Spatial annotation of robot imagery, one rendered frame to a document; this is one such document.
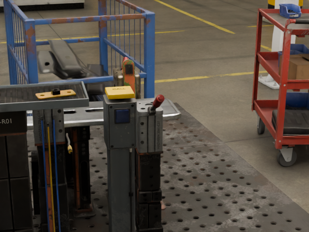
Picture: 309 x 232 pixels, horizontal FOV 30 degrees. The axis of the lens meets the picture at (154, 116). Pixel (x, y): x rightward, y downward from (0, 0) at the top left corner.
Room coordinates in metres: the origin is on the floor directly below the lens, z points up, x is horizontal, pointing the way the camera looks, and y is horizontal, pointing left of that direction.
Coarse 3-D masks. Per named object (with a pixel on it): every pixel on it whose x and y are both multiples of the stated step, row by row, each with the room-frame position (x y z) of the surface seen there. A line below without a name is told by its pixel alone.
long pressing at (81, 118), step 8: (96, 104) 1.63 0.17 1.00; (168, 104) 1.63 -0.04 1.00; (80, 112) 1.56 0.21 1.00; (88, 112) 1.56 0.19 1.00; (96, 112) 1.56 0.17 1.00; (168, 112) 1.56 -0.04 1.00; (176, 112) 1.55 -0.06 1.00; (32, 120) 1.49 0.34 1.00; (64, 120) 1.48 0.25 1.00; (72, 120) 1.48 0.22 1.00; (80, 120) 1.48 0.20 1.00; (88, 120) 1.48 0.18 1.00; (96, 120) 1.49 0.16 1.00; (32, 128) 1.45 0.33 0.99
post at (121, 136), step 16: (112, 112) 1.22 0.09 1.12; (112, 128) 1.22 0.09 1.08; (128, 128) 1.22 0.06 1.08; (112, 144) 1.22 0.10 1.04; (128, 144) 1.22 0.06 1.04; (112, 160) 1.22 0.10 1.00; (128, 160) 1.23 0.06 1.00; (112, 176) 1.22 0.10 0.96; (128, 176) 1.23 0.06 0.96; (112, 192) 1.22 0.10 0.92; (128, 192) 1.23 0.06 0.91; (112, 208) 1.22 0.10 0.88; (128, 208) 1.23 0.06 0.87; (112, 224) 1.22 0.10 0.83; (128, 224) 1.23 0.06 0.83
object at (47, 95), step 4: (48, 92) 1.23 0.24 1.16; (52, 92) 1.21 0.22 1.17; (56, 92) 1.21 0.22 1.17; (60, 92) 1.23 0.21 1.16; (64, 92) 1.23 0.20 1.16; (68, 92) 1.23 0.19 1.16; (72, 92) 1.23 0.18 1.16; (36, 96) 1.20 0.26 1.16; (40, 96) 1.20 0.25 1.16; (44, 96) 1.20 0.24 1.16; (48, 96) 1.20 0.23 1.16; (52, 96) 1.20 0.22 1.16; (56, 96) 1.20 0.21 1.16; (60, 96) 1.20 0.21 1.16; (64, 96) 1.20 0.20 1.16
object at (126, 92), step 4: (108, 88) 1.27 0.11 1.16; (112, 88) 1.27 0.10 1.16; (116, 88) 1.27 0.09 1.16; (120, 88) 1.27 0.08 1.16; (124, 88) 1.27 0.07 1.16; (128, 88) 1.27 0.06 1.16; (108, 92) 1.24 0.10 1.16; (112, 92) 1.24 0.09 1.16; (116, 92) 1.24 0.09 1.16; (120, 92) 1.24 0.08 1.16; (124, 92) 1.24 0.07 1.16; (128, 92) 1.24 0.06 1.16; (132, 92) 1.24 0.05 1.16; (108, 96) 1.22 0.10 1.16; (112, 96) 1.22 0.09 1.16; (116, 96) 1.22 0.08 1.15; (120, 96) 1.22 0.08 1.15; (124, 96) 1.23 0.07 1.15; (128, 96) 1.23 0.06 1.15; (132, 96) 1.23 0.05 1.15
